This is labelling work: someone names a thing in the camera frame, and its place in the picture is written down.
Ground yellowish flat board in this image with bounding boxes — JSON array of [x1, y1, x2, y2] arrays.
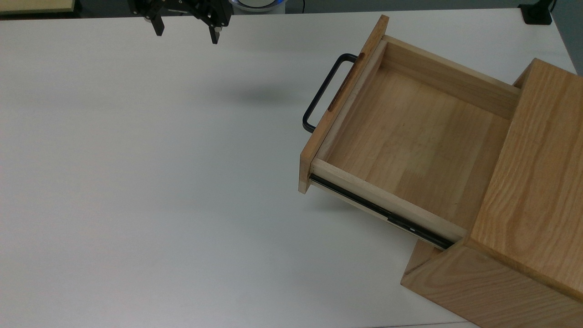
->
[[0, 0, 76, 15]]

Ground black metal drawer handle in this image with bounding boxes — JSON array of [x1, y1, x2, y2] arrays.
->
[[302, 53, 359, 133]]

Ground wooden drawer cabinet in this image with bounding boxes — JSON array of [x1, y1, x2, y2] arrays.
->
[[401, 58, 583, 328]]

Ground black clamp mount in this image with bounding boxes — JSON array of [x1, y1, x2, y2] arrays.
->
[[518, 0, 554, 25]]

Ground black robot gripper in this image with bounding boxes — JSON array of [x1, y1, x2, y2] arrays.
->
[[129, 0, 233, 45]]

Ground black metal drawer slide rail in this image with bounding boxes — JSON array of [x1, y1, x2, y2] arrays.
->
[[310, 174, 454, 250]]

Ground wooden sliding drawer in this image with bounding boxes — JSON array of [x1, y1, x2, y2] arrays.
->
[[298, 15, 522, 250]]

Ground white and blue robot base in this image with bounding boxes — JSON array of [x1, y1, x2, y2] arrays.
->
[[229, 0, 287, 13]]

